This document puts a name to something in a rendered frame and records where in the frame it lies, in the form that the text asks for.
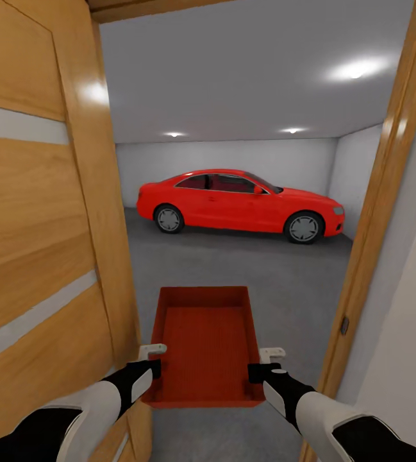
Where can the car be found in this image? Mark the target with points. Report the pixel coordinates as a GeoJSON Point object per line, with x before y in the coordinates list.
{"type": "Point", "coordinates": [238, 200]}

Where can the door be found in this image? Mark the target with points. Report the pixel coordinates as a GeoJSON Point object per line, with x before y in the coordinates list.
{"type": "Point", "coordinates": [68, 311]}

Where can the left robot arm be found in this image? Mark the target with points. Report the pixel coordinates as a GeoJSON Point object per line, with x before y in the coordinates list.
{"type": "Point", "coordinates": [70, 428]}

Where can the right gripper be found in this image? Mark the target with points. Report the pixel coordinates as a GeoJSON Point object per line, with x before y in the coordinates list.
{"type": "Point", "coordinates": [255, 371]}

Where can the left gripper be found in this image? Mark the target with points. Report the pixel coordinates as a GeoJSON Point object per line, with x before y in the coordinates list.
{"type": "Point", "coordinates": [155, 365]}

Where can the storage box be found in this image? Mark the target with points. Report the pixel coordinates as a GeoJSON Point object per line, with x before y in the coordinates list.
{"type": "Point", "coordinates": [210, 339]}

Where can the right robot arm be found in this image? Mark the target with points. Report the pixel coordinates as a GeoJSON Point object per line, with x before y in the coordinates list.
{"type": "Point", "coordinates": [336, 432]}

